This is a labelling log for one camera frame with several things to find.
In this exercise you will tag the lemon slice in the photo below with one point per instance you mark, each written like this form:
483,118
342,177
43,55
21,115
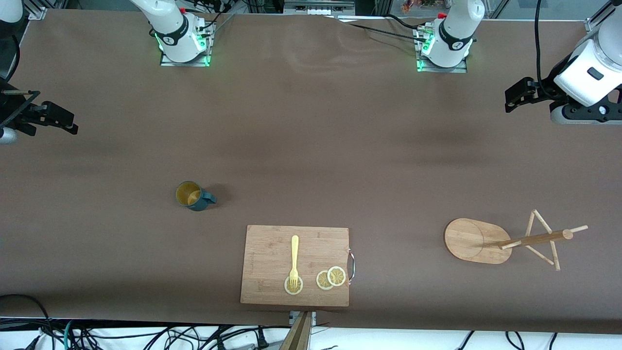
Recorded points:
321,281
336,276
300,287

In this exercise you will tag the black power plug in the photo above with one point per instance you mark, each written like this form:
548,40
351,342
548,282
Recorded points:
261,340

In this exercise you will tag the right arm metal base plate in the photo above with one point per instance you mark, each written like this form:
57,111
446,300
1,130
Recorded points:
184,63

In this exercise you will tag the teal cup yellow inside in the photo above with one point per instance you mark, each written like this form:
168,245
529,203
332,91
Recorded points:
189,195

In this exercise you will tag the metal post bracket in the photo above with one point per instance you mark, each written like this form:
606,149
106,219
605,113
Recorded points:
293,318

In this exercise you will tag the wooden post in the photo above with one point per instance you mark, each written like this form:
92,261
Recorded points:
299,335

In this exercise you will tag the orange object behind table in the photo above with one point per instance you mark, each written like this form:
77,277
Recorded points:
410,6

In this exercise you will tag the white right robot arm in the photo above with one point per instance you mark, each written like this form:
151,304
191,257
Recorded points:
170,24

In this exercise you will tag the yellow plastic fork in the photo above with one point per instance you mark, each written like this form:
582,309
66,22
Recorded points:
294,253

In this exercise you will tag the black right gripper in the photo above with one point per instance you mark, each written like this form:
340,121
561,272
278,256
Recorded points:
10,113

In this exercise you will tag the bamboo cutting board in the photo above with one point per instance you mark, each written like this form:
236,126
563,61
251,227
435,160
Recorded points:
267,262

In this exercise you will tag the wooden cup rack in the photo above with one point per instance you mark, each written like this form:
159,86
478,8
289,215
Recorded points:
474,240

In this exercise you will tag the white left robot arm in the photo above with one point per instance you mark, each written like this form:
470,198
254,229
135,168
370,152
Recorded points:
457,29

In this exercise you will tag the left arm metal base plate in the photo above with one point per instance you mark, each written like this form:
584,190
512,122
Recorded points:
444,70

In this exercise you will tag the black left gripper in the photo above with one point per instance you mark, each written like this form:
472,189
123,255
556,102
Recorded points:
545,91

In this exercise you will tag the grey power strip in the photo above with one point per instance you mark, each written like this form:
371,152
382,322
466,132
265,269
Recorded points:
318,7

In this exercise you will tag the brown table cover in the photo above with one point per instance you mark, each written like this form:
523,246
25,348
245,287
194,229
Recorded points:
121,243

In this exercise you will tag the aluminium frame profile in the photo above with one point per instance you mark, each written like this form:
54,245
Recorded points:
595,24
35,10

